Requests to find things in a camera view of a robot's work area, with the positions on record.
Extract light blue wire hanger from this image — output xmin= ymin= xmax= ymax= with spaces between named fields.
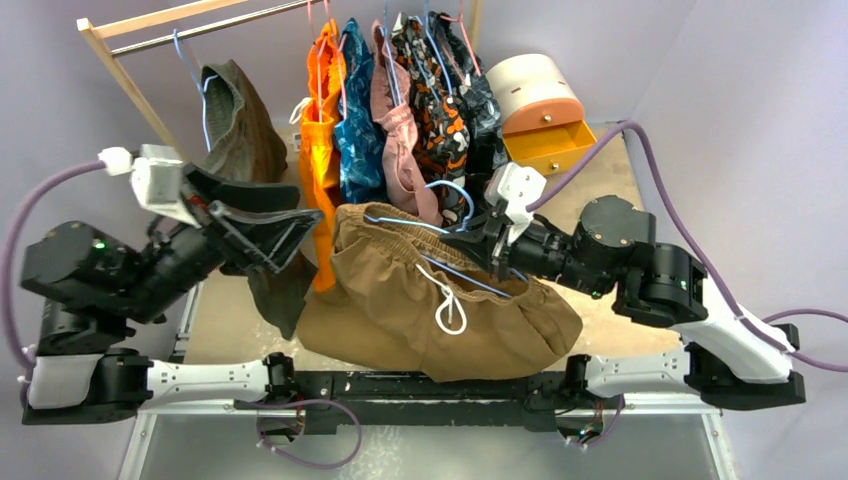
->
xmin=364 ymin=180 xmax=511 ymax=298

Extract tan brown shorts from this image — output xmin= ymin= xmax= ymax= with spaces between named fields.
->
xmin=296 ymin=203 xmax=583 ymax=382

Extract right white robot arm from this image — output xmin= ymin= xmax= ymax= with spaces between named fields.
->
xmin=441 ymin=195 xmax=806 ymax=411

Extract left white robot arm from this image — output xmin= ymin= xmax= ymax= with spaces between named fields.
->
xmin=20 ymin=158 xmax=323 ymax=426

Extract olive green shorts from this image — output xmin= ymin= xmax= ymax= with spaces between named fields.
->
xmin=200 ymin=60 xmax=317 ymax=340

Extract orange black patterned shorts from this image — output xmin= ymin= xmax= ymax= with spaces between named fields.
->
xmin=390 ymin=13 xmax=470 ymax=226

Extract blue patterned shorts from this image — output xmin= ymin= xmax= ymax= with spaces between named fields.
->
xmin=334 ymin=18 xmax=389 ymax=204

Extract dark grey patterned shorts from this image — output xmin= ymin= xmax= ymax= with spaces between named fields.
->
xmin=428 ymin=11 xmax=509 ymax=205

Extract pink shorts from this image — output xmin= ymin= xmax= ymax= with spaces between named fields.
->
xmin=370 ymin=21 xmax=443 ymax=226

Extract cream orange drawer box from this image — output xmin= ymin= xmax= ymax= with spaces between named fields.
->
xmin=486 ymin=53 xmax=596 ymax=176

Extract wooden clothes rack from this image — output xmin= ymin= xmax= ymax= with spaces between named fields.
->
xmin=76 ymin=0 xmax=485 ymax=160

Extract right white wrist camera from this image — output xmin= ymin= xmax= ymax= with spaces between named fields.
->
xmin=484 ymin=162 xmax=547 ymax=245

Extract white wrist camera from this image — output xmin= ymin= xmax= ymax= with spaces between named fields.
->
xmin=97 ymin=144 xmax=201 ymax=228
xmin=484 ymin=162 xmax=547 ymax=245

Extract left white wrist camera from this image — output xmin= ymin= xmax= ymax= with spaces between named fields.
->
xmin=97 ymin=144 xmax=201 ymax=228

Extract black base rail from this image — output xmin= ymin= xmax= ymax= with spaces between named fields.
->
xmin=253 ymin=371 xmax=623 ymax=435

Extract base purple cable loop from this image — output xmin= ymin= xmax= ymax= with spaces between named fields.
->
xmin=255 ymin=400 xmax=364 ymax=472

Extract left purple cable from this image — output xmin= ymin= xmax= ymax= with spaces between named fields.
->
xmin=0 ymin=158 xmax=110 ymax=405

